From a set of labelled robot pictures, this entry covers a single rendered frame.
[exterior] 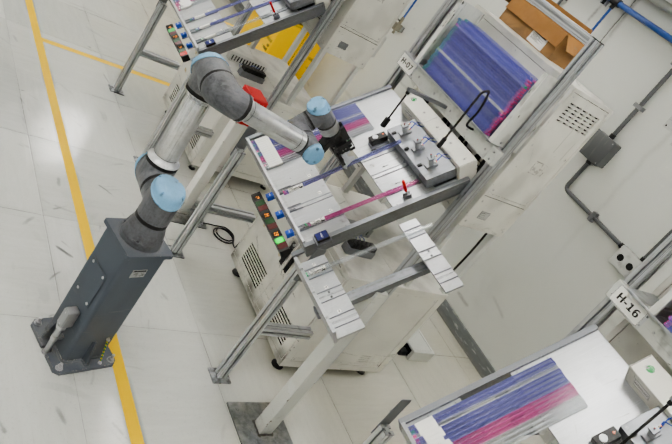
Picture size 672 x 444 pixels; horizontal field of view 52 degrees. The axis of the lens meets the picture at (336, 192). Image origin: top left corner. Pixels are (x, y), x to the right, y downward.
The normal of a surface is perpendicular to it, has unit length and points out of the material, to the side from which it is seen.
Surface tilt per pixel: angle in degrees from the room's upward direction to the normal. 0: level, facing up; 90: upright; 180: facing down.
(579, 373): 45
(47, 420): 0
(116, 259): 90
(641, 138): 90
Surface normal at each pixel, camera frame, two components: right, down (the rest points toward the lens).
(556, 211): -0.72, -0.20
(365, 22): 0.40, 0.64
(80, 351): 0.57, 0.67
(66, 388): 0.55, -0.74
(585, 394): -0.11, -0.68
